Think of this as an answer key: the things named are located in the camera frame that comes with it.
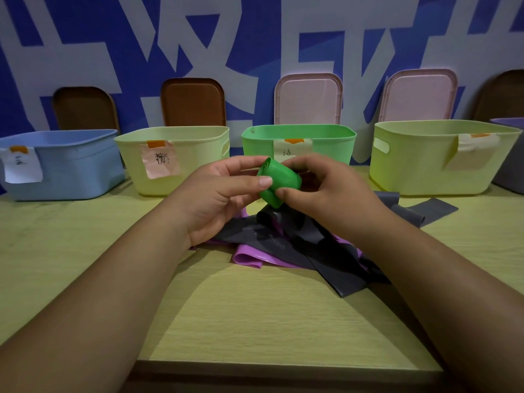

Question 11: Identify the grey elastic band with print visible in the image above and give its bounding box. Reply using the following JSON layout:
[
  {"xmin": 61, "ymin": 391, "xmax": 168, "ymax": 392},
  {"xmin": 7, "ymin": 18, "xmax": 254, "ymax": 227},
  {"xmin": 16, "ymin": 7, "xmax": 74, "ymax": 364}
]
[{"xmin": 212, "ymin": 217, "xmax": 317, "ymax": 270}]

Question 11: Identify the folded grey elastic band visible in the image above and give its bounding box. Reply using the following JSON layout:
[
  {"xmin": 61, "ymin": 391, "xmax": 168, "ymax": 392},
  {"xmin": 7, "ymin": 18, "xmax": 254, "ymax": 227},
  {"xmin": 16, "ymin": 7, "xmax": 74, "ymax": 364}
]
[{"xmin": 373, "ymin": 191, "xmax": 459, "ymax": 229}]

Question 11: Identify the small white paper label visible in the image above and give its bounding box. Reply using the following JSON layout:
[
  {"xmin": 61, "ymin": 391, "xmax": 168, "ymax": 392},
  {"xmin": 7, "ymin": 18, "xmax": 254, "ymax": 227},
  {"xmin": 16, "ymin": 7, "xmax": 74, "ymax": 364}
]
[{"xmin": 273, "ymin": 138, "xmax": 313, "ymax": 163}]

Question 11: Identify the green plastic bin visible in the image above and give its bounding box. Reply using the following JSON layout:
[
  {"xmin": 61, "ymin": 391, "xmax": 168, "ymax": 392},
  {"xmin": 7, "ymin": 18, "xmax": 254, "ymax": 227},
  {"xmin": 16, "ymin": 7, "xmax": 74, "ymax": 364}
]
[{"xmin": 241, "ymin": 124, "xmax": 358, "ymax": 166}]

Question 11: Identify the pink bin lid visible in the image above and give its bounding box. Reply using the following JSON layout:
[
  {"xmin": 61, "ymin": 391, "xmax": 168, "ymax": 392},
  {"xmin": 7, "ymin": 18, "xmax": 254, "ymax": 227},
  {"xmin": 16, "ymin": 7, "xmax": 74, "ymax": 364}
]
[
  {"xmin": 378, "ymin": 69, "xmax": 458, "ymax": 123},
  {"xmin": 274, "ymin": 73, "xmax": 344, "ymax": 126}
]

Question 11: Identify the person's right hand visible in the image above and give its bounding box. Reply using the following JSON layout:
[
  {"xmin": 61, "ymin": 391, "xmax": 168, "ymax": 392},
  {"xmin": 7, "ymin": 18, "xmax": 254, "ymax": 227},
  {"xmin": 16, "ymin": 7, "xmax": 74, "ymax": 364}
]
[{"xmin": 275, "ymin": 153, "xmax": 396, "ymax": 243}]

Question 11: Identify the lime plastic bin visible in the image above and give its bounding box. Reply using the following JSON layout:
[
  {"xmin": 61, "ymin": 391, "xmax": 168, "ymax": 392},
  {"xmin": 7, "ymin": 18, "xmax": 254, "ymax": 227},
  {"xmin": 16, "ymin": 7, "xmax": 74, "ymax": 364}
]
[{"xmin": 369, "ymin": 120, "xmax": 522, "ymax": 196}]

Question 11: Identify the purple elastic band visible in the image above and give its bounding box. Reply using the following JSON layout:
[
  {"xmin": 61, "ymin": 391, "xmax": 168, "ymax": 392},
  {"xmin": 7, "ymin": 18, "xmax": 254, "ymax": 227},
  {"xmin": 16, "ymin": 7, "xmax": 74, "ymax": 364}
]
[{"xmin": 201, "ymin": 207, "xmax": 366, "ymax": 270}]

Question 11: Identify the blue plastic bin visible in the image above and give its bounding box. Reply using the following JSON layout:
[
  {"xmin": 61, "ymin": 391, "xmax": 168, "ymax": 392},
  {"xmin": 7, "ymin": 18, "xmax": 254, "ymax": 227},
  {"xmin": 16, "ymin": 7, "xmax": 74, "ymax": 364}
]
[{"xmin": 0, "ymin": 129, "xmax": 126, "ymax": 201}]

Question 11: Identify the person's left hand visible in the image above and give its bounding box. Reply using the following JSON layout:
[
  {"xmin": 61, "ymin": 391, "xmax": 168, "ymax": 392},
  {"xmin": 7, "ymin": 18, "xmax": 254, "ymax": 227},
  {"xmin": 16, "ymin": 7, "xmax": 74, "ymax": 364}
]
[{"xmin": 171, "ymin": 155, "xmax": 273, "ymax": 248}]

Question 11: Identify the beige paper label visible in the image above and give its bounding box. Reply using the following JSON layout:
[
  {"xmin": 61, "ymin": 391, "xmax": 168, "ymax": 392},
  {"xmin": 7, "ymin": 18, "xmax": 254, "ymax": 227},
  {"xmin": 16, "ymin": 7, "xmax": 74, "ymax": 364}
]
[{"xmin": 443, "ymin": 133, "xmax": 501, "ymax": 172}]

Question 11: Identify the person's right forearm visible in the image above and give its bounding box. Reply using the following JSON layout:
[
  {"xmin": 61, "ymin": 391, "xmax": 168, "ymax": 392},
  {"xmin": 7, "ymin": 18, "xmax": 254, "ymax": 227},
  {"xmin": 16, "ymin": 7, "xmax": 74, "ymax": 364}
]
[{"xmin": 354, "ymin": 215, "xmax": 524, "ymax": 393}]

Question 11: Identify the grey purple plastic bin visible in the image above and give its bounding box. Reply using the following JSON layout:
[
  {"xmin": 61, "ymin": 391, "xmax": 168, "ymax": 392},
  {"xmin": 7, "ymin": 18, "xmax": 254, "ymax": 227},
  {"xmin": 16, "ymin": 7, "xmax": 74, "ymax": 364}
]
[{"xmin": 490, "ymin": 117, "xmax": 524, "ymax": 195}]

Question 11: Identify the long grey elastic band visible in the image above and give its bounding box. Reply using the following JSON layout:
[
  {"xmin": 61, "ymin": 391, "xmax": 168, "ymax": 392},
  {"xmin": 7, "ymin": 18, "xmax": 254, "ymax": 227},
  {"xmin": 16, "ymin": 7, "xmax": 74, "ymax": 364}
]
[{"xmin": 257, "ymin": 204, "xmax": 391, "ymax": 298}]

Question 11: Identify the pale yellow plastic bin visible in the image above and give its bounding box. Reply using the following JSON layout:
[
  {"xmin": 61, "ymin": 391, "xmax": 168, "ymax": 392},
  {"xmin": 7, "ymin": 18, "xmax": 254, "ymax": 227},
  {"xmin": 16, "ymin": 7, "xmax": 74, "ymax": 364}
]
[{"xmin": 114, "ymin": 126, "xmax": 231, "ymax": 197}]

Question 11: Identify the dark brown bin lid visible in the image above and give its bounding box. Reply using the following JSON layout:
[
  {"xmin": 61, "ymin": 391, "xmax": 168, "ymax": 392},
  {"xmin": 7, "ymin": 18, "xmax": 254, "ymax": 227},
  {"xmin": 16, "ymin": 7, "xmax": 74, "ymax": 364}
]
[
  {"xmin": 472, "ymin": 69, "xmax": 524, "ymax": 122},
  {"xmin": 52, "ymin": 87, "xmax": 121, "ymax": 133}
]

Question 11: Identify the person's left forearm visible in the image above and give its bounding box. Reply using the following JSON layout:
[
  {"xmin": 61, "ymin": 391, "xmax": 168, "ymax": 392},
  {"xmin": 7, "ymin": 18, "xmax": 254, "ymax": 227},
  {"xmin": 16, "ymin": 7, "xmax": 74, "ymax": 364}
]
[{"xmin": 0, "ymin": 219, "xmax": 193, "ymax": 393}]

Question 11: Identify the green elastic band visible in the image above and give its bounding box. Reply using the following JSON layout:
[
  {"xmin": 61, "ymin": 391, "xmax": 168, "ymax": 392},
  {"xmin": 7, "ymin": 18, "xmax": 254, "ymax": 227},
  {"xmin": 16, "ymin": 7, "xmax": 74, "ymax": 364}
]
[{"xmin": 256, "ymin": 157, "xmax": 303, "ymax": 209}]

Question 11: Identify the pink paper label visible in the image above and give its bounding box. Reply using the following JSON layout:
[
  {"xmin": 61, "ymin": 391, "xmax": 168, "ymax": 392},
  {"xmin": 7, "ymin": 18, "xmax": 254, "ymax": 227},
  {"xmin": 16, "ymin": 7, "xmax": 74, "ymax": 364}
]
[{"xmin": 141, "ymin": 140, "xmax": 181, "ymax": 180}]

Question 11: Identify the reddish brown bin lid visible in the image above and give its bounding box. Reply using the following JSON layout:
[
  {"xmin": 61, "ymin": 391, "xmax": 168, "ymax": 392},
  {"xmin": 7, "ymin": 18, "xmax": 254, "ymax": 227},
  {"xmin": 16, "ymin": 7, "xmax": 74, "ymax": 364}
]
[{"xmin": 160, "ymin": 78, "xmax": 227, "ymax": 127}]

